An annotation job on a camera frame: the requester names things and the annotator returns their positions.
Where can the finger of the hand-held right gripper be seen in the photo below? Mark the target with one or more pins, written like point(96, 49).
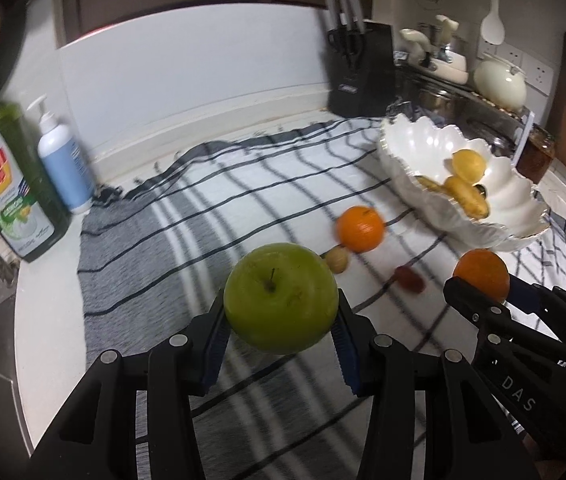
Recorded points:
point(473, 305)
point(525, 292)

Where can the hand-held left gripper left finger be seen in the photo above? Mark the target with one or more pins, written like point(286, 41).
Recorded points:
point(215, 347)

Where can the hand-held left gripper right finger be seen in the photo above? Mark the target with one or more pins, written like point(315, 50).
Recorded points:
point(345, 355)

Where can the orange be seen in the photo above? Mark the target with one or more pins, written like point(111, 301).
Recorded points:
point(483, 270)
point(361, 228)

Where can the green apple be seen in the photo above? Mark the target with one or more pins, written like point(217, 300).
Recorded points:
point(281, 297)

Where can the yellow mango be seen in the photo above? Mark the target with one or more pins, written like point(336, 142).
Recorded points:
point(465, 197)

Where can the dark plum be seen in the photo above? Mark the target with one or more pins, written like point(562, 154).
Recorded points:
point(483, 190)

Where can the spotted yellow banana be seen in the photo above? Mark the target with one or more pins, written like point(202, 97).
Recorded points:
point(430, 185)

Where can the round yellow pear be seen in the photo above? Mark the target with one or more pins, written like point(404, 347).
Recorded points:
point(469, 165)

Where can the white scalloped bowl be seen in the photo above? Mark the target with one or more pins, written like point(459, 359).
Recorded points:
point(413, 150)

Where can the red date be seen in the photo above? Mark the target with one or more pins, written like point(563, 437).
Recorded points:
point(409, 278)

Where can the small brown longan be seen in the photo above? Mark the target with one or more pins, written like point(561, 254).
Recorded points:
point(337, 258)

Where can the grey checked cloth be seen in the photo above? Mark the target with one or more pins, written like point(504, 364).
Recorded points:
point(163, 260)

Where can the glass jar with orange preserve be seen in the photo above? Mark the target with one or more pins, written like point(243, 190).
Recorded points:
point(535, 155)

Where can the metal kitchen rack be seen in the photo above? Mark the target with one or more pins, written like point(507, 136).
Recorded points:
point(483, 115)

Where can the steel stock pot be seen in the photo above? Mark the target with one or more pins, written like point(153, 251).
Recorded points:
point(435, 101)

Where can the cream casserole pot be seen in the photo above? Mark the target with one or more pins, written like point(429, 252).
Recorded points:
point(500, 85)

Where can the blue white pump bottle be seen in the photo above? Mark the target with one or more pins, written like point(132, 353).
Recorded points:
point(63, 160)

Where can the black knife block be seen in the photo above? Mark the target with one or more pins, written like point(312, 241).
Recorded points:
point(363, 75)

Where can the green dish soap bottle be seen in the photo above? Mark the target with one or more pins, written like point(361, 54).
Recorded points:
point(8, 195)

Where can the white rice paddle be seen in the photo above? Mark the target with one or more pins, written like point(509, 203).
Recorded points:
point(493, 25)

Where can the black kitchen scissors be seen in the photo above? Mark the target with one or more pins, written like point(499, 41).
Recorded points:
point(343, 44)

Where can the white wall socket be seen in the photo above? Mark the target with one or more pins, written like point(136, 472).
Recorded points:
point(538, 75)
point(513, 55)

